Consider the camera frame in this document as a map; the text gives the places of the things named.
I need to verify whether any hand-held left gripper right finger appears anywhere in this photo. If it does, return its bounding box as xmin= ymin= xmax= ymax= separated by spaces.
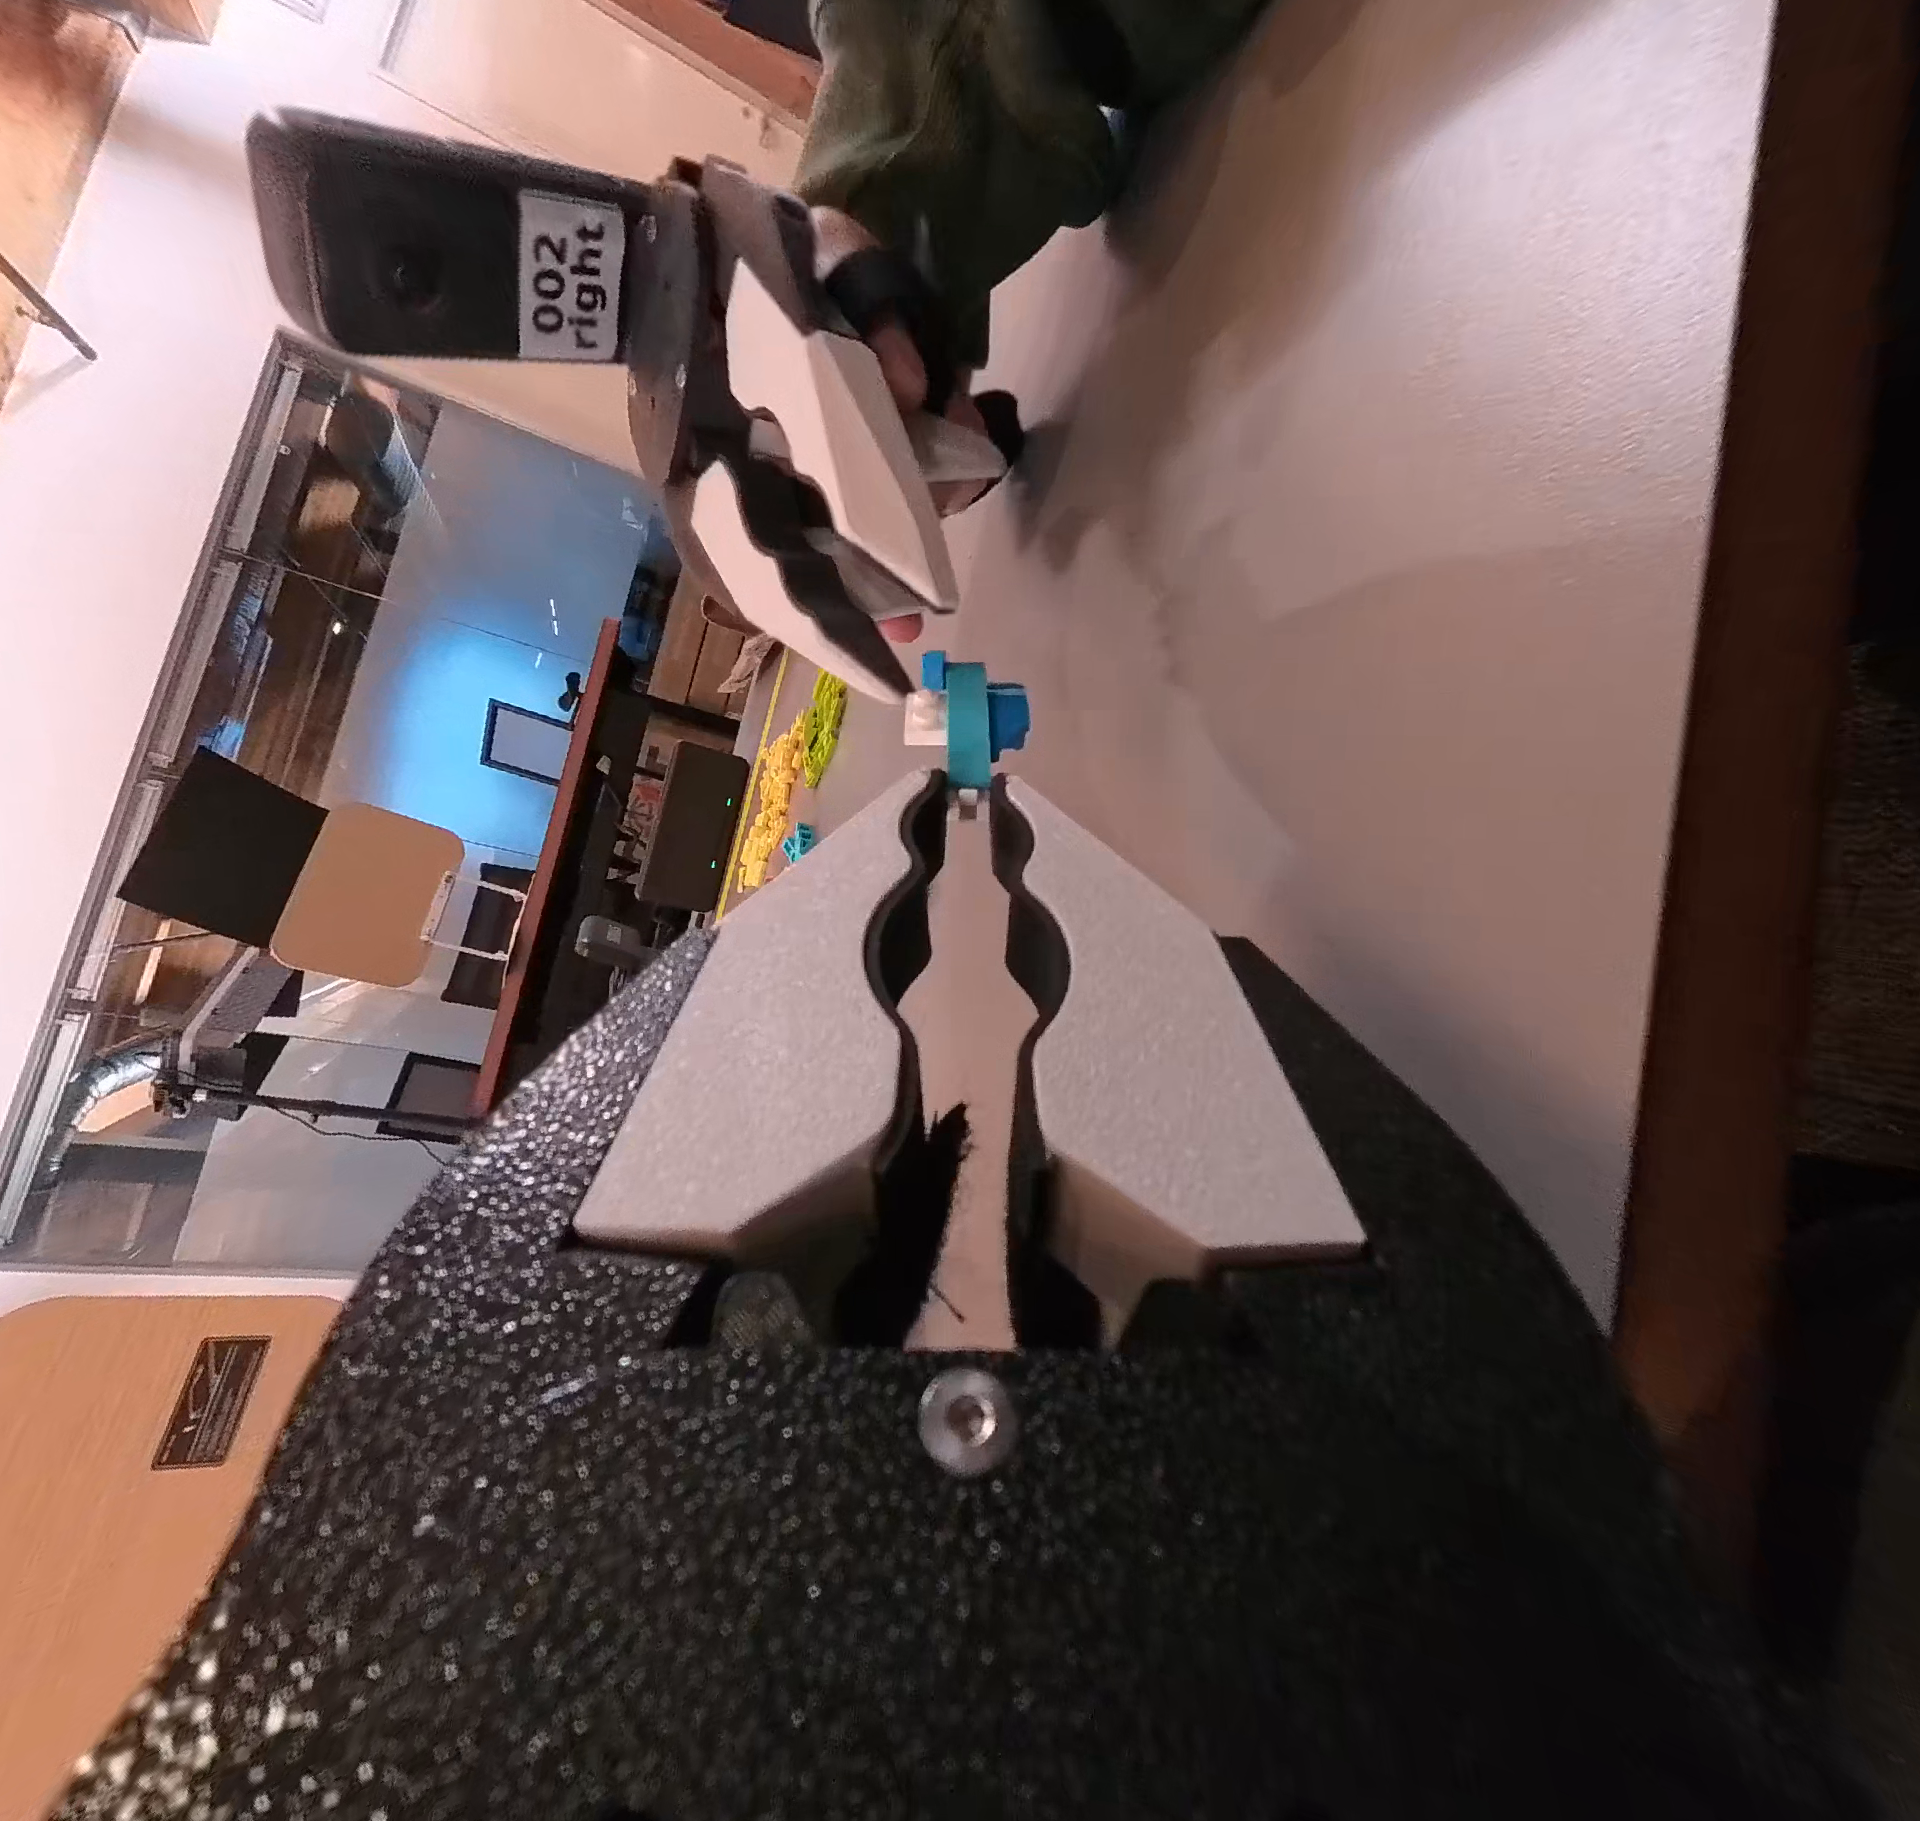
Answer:
xmin=994 ymin=773 xmax=1369 ymax=1290

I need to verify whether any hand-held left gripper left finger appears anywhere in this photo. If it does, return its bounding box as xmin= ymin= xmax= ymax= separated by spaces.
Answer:
xmin=573 ymin=771 xmax=942 ymax=1259

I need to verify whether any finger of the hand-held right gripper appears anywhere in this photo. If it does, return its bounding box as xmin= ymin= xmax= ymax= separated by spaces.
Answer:
xmin=660 ymin=452 xmax=914 ymax=701
xmin=725 ymin=282 xmax=964 ymax=616

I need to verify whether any blue and white lego assembly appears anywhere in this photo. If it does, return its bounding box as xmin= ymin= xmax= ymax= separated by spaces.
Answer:
xmin=900 ymin=646 xmax=1038 ymax=811

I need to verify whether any person's right forearm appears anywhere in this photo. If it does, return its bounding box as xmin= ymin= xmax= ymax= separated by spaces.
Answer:
xmin=790 ymin=0 xmax=1324 ymax=353

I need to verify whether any pile of yellow lego pieces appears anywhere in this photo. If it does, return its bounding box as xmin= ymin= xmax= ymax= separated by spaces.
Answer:
xmin=733 ymin=671 xmax=853 ymax=894

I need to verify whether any person's right hand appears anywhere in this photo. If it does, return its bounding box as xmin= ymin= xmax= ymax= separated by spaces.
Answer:
xmin=809 ymin=206 xmax=1004 ymax=514

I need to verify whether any black box device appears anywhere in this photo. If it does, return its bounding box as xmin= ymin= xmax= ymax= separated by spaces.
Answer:
xmin=640 ymin=742 xmax=752 ymax=908

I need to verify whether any brown wooden desk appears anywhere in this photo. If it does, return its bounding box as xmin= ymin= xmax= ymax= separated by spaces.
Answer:
xmin=477 ymin=616 xmax=625 ymax=1109

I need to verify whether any dark door plaque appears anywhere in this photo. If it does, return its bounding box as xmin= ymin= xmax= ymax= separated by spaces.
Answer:
xmin=150 ymin=1335 xmax=272 ymax=1472

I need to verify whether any wooden door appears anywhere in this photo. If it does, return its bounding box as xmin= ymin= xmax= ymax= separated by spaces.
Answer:
xmin=0 ymin=1295 xmax=350 ymax=1821

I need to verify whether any silver flexible duct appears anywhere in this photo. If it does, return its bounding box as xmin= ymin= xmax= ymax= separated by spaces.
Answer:
xmin=0 ymin=1031 xmax=184 ymax=1230

